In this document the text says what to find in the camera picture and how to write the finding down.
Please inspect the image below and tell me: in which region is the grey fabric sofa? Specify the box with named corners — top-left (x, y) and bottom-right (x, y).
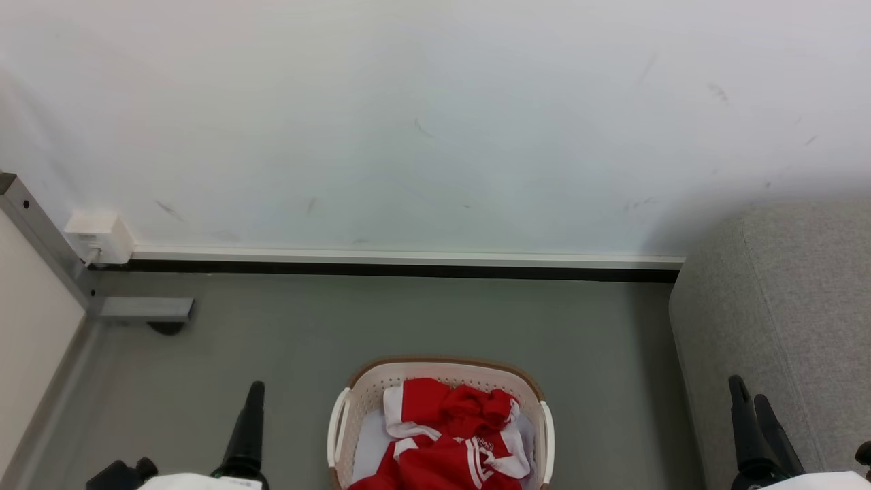
top-left (668, 200), bottom-right (871, 490)

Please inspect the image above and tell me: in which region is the white perforated laundry basket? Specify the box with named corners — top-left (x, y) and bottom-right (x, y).
top-left (326, 355), bottom-right (556, 490)

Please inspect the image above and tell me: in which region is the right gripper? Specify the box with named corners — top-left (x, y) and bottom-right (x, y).
top-left (727, 375), bottom-right (871, 490)

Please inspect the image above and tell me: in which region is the white and black baseboard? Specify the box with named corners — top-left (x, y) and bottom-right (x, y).
top-left (102, 246), bottom-right (685, 284)

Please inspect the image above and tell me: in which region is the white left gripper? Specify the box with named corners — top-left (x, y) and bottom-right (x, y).
top-left (139, 381), bottom-right (270, 490)

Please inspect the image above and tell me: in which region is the white wall outlet box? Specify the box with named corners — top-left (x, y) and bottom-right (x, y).
top-left (64, 210), bottom-right (136, 265)

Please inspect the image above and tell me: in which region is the grey metal frame leg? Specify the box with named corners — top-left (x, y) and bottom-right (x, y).
top-left (0, 172), bottom-right (195, 323)

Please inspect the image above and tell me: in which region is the red and white garment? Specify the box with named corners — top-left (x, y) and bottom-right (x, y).
top-left (348, 378), bottom-right (533, 490)

